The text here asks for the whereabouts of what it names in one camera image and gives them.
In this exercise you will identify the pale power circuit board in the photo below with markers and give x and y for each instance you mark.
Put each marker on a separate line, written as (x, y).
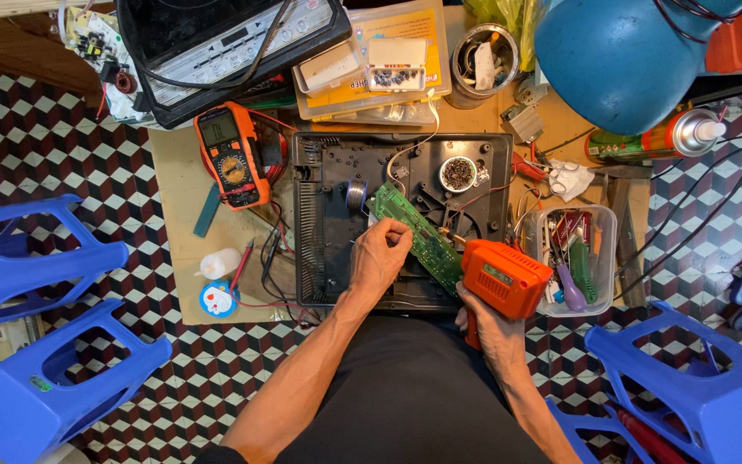
(97, 45)

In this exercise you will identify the round blue cartoon tin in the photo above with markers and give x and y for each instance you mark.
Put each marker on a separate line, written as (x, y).
(218, 300)

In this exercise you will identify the person's left fingers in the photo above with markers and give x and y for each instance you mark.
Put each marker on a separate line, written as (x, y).
(397, 235)

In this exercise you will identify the orange digital multimeter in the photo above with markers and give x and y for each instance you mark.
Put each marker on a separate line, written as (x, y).
(230, 158)

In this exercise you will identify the green orange spray can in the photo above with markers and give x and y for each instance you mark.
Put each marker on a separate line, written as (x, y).
(641, 142)

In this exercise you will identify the teal plastic strip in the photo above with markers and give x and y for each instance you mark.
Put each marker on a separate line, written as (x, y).
(207, 210)

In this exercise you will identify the small white capacitor box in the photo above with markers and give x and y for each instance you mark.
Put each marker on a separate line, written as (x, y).
(397, 55)

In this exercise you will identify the person's left hand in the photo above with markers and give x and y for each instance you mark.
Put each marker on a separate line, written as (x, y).
(377, 258)

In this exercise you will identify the clear organizer box yellow label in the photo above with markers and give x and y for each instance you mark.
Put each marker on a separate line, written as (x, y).
(345, 96)

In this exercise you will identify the person's black shorts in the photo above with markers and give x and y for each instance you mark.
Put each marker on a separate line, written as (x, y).
(409, 399)

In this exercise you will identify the person's right fingers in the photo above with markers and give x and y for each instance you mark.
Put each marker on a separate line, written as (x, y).
(464, 308)

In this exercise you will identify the wooden planks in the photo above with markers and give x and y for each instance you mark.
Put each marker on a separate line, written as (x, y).
(625, 219)

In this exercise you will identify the small white plastic box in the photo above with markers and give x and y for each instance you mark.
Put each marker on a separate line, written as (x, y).
(329, 68)

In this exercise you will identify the black test probe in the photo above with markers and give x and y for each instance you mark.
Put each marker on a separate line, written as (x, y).
(271, 256)

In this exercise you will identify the black induction cooker top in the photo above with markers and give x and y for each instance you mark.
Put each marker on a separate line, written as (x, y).
(178, 38)

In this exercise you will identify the clear plastic tool tub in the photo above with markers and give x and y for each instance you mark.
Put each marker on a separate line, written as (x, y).
(603, 258)

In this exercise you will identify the person's right hand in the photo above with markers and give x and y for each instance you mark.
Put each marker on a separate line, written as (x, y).
(500, 341)

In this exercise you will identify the brown wooden furniture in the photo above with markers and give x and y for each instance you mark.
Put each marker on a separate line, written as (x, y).
(23, 51)

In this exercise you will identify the brown wooden work board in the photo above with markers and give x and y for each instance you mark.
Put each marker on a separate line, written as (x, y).
(178, 193)

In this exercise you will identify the yellow green plastic bag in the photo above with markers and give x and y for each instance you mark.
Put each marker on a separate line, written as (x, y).
(493, 13)

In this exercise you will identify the green circuit board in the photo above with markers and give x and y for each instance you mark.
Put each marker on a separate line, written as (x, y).
(419, 232)

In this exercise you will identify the blue lamp shade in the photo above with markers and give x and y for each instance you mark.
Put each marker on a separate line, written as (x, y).
(622, 58)

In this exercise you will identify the red test probe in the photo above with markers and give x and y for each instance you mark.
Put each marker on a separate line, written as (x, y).
(242, 264)

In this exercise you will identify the white glue bottle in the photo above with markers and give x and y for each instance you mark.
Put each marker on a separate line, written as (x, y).
(219, 263)

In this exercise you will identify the metal can of parts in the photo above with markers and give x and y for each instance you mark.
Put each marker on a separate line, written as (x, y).
(467, 90)

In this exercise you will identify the crumpled white tissue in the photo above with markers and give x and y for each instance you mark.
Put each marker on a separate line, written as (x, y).
(570, 180)

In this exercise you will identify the aluminium heat sink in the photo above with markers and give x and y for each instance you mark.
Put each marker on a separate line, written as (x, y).
(522, 122)

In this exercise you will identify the black appliance base housing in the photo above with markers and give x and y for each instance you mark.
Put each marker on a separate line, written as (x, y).
(332, 258)

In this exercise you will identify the white round tip cleaner tin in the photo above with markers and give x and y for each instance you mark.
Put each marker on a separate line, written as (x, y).
(458, 174)

